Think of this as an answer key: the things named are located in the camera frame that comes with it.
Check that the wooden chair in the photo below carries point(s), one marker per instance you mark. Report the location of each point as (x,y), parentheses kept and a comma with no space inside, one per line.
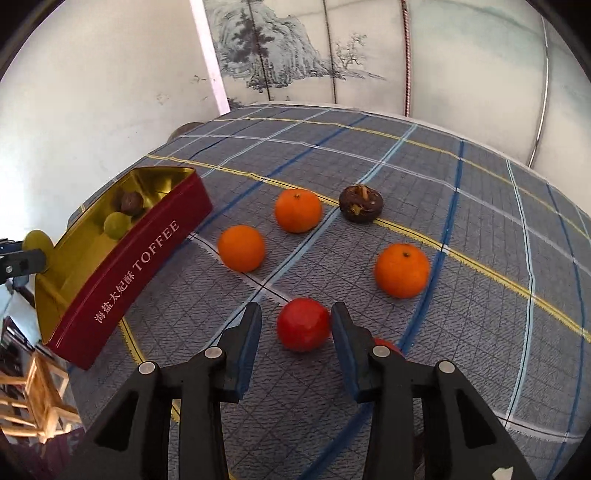
(43,413)

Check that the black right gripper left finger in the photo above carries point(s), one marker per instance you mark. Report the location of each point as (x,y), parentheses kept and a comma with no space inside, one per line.
(129,438)

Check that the landscape painted folding screen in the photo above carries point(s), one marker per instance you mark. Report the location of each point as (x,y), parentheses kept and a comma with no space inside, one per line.
(497,72)

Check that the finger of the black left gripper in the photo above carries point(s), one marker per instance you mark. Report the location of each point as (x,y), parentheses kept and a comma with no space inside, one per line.
(21,263)
(10,246)

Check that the orange tangerine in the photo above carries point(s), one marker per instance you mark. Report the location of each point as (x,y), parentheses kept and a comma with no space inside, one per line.
(298,210)
(241,248)
(402,271)

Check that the gold and red toffee tin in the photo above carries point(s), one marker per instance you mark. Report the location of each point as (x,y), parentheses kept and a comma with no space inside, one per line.
(93,279)

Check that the green fruit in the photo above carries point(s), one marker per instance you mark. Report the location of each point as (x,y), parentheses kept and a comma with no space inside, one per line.
(116,225)
(38,240)

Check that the grey round cushion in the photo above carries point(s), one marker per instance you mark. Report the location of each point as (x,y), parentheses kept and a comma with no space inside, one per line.
(183,129)

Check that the grey plaid tablecloth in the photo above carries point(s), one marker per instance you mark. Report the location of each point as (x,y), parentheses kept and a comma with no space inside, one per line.
(508,299)

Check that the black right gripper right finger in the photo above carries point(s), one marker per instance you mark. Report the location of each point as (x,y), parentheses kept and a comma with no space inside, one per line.
(434,409)

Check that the brown mangosteen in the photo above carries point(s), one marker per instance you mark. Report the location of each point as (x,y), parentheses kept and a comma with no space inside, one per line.
(360,203)

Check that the red fruit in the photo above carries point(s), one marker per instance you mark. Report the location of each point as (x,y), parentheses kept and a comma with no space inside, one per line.
(303,325)

